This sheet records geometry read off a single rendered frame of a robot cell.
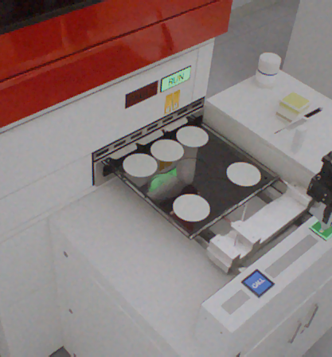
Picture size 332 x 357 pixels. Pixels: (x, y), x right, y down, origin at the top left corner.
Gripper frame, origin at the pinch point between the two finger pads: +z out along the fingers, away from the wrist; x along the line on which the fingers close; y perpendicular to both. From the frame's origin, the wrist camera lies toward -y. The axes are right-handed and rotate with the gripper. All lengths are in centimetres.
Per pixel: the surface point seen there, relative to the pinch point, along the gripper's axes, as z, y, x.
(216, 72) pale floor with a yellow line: 97, 163, -150
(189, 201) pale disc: 7.7, 33.1, 15.5
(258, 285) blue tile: 1.4, 0.3, 26.5
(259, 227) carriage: 9.7, 15.4, 5.9
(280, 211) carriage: 9.7, 15.4, -3.5
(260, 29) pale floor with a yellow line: 97, 185, -222
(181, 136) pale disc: 8, 55, -2
